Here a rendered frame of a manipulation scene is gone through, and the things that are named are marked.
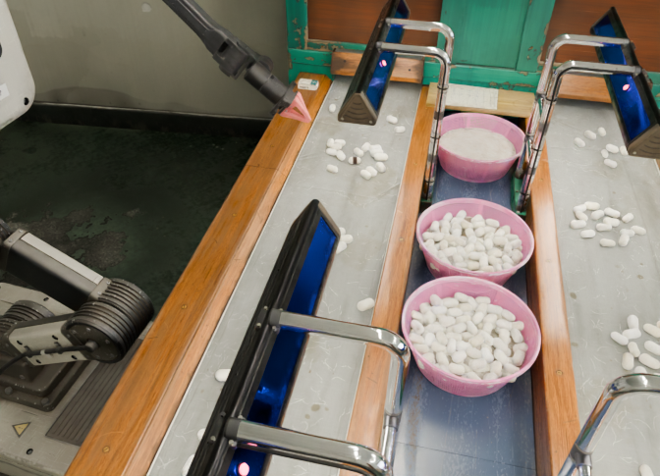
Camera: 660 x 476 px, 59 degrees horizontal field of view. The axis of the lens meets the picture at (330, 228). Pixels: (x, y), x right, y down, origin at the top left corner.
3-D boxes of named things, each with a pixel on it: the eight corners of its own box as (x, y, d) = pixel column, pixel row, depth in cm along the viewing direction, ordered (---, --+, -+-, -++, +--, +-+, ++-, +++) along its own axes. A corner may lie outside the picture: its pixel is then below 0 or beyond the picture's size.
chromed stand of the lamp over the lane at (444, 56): (358, 204, 158) (367, 45, 129) (371, 164, 173) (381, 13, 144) (429, 214, 155) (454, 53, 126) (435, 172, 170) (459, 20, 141)
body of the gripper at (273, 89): (299, 84, 156) (277, 65, 154) (289, 102, 149) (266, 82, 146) (284, 99, 160) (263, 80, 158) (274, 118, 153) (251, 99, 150)
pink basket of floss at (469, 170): (467, 200, 160) (473, 171, 154) (411, 153, 178) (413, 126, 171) (539, 173, 170) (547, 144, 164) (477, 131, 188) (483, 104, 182)
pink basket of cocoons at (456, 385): (389, 396, 112) (393, 367, 106) (406, 297, 132) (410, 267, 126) (532, 424, 108) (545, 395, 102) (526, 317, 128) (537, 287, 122)
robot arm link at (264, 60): (216, 67, 149) (236, 41, 146) (226, 56, 159) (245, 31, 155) (253, 98, 153) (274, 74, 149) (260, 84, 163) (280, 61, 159)
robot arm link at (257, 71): (238, 78, 149) (251, 61, 147) (243, 71, 155) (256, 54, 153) (259, 96, 151) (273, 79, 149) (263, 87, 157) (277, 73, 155)
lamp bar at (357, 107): (336, 122, 120) (337, 89, 115) (381, 14, 166) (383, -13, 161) (375, 127, 118) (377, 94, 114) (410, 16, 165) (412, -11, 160)
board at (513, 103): (425, 106, 181) (425, 103, 181) (429, 84, 193) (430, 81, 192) (535, 119, 176) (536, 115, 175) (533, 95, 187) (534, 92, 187)
